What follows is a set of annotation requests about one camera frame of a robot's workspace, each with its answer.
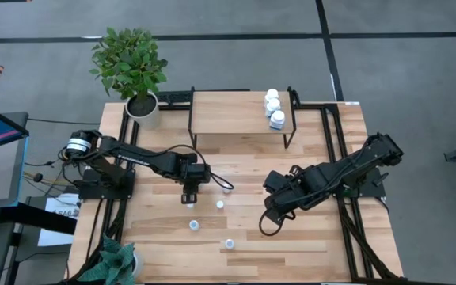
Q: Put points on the yellow translucent bottle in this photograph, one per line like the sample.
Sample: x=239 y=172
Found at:
x=226 y=191

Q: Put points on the small white plant pot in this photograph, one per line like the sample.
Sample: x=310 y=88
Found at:
x=137 y=264

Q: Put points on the blue translucent bottle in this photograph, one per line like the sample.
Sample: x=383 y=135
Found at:
x=220 y=204

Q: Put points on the black monitor stand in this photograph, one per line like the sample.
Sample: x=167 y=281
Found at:
x=34 y=217

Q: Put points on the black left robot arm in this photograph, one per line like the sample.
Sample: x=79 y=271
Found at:
x=145 y=158

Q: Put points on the wooden shelf with black frame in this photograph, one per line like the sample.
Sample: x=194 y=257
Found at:
x=232 y=112

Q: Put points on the small teal leaf plant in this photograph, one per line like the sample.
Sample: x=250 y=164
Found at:
x=109 y=265

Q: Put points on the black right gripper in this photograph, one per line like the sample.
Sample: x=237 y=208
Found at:
x=283 y=188

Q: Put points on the white bottle with blue label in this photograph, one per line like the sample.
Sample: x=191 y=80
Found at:
x=277 y=118
x=272 y=94
x=273 y=106

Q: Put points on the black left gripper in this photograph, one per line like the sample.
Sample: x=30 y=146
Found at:
x=189 y=188

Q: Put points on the white paper sheet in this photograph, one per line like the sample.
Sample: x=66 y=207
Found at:
x=58 y=233

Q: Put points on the beige round plant pot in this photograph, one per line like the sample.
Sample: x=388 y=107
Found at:
x=149 y=116

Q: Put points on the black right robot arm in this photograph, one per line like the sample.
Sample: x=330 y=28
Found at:
x=343 y=172

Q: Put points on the pink translucent bottle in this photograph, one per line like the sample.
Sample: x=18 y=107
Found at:
x=190 y=206

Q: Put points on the leafy green tree plant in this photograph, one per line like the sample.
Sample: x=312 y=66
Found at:
x=129 y=63

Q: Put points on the black aluminium table frame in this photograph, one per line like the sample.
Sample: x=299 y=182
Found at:
x=346 y=237

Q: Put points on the plain translucent white bottle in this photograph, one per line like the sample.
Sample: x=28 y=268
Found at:
x=229 y=243
x=194 y=225

